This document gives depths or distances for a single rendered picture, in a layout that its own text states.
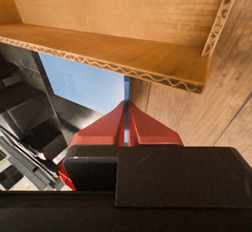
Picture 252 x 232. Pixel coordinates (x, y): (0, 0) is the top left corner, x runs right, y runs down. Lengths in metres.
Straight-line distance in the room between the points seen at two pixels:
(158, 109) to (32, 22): 0.21
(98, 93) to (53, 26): 0.10
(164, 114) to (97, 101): 0.08
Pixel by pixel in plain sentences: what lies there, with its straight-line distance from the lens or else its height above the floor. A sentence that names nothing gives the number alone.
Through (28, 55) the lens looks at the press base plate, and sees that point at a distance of 0.31.
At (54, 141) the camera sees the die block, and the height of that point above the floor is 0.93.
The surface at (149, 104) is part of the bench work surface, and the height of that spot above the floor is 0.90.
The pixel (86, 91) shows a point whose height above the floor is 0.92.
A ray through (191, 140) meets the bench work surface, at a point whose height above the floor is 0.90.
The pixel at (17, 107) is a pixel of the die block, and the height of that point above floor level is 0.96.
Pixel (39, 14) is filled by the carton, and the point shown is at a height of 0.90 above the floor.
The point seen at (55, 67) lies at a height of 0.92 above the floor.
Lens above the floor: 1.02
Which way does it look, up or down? 44 degrees down
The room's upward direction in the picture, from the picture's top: 136 degrees counter-clockwise
